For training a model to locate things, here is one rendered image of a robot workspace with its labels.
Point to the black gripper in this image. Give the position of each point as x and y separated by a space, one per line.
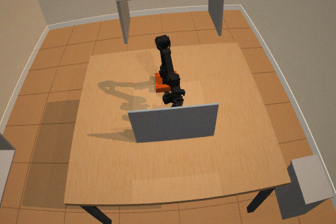
178 99

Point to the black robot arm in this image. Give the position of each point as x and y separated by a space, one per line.
166 69

